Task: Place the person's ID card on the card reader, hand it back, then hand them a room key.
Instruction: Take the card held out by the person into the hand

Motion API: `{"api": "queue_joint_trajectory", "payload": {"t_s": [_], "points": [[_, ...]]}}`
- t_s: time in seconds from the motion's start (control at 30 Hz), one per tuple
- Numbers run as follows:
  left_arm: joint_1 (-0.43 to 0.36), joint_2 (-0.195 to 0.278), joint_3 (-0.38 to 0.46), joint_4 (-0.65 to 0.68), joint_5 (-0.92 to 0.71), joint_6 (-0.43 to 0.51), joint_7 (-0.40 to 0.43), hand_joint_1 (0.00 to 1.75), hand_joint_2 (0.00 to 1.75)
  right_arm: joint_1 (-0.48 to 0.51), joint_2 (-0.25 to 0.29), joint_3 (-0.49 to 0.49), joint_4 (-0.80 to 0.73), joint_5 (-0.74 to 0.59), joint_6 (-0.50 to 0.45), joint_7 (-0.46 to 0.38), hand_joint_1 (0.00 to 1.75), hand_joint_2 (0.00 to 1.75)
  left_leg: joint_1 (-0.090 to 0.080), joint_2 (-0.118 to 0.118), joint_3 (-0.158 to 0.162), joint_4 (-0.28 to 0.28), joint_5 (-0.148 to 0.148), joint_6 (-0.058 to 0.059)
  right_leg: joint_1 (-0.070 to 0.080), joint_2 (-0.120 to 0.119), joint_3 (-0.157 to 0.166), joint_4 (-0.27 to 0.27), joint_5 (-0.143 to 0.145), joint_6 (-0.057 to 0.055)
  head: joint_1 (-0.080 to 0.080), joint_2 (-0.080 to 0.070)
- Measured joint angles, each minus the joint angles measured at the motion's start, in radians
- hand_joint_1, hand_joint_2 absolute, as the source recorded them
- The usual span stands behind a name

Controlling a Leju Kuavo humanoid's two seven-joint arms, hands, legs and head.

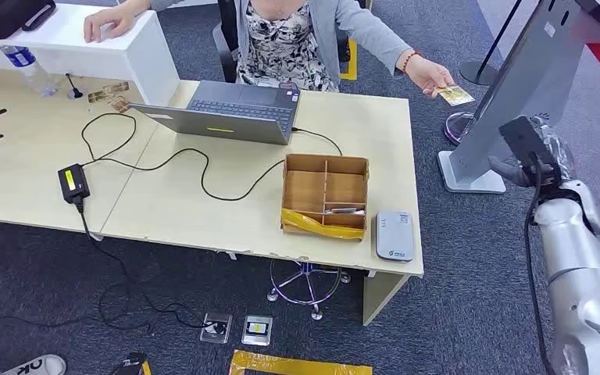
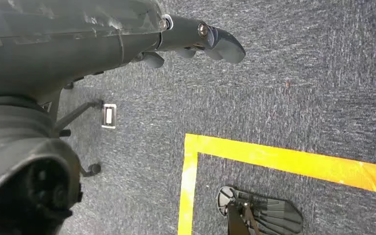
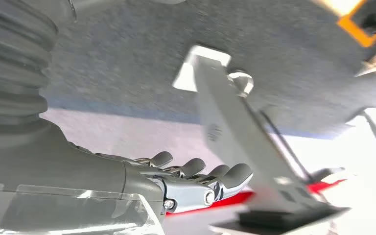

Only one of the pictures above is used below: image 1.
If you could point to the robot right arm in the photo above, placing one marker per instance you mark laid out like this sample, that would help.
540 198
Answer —
579 290

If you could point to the black power adapter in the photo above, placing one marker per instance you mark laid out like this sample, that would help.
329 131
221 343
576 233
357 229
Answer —
74 182

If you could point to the white shoe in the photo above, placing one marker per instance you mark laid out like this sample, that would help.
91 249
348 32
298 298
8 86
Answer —
36 366

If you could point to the person's left forearm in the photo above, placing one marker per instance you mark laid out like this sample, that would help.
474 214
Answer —
377 41

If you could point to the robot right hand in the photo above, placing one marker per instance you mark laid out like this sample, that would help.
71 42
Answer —
564 155

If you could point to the grey card reader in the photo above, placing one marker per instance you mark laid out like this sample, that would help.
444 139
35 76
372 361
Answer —
394 238

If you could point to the silver floor socket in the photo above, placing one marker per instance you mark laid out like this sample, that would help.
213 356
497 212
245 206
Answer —
257 329

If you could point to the person's right hand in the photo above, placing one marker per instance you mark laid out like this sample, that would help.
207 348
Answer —
111 22

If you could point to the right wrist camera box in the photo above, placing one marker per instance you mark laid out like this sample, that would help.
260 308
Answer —
525 140

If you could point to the wooden compartment box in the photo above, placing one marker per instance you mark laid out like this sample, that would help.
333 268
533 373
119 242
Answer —
305 191

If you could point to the gold ID card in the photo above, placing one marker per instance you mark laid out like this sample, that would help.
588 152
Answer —
459 97

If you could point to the floor socket with plug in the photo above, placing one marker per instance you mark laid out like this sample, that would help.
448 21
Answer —
216 327

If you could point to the gold patterned card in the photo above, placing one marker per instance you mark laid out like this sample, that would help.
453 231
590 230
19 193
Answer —
120 105
108 92

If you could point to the chrome stool base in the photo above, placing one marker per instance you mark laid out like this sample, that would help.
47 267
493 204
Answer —
315 312

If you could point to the silver room key card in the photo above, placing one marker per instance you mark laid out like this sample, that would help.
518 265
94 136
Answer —
344 210

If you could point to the yellow floor tape frame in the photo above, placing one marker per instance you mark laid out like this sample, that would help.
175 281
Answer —
300 366

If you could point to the person's left hand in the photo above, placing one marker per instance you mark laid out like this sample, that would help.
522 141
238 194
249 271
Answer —
429 75

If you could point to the black stanchion post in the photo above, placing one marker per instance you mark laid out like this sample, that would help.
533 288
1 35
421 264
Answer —
473 72

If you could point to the white counter block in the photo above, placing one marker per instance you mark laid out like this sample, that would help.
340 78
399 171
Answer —
139 62

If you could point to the person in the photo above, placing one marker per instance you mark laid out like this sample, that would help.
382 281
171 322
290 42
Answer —
279 46

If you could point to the black floor object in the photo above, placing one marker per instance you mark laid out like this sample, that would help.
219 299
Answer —
134 363

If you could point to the silver kiosk stand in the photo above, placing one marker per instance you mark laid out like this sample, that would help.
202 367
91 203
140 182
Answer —
527 77

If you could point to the grey laptop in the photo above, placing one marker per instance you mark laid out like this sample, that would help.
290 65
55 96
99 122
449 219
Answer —
238 108

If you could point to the round clear base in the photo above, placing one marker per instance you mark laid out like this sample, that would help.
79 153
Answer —
454 129

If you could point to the clear water bottle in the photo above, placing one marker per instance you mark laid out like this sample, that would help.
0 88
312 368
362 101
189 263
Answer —
31 70

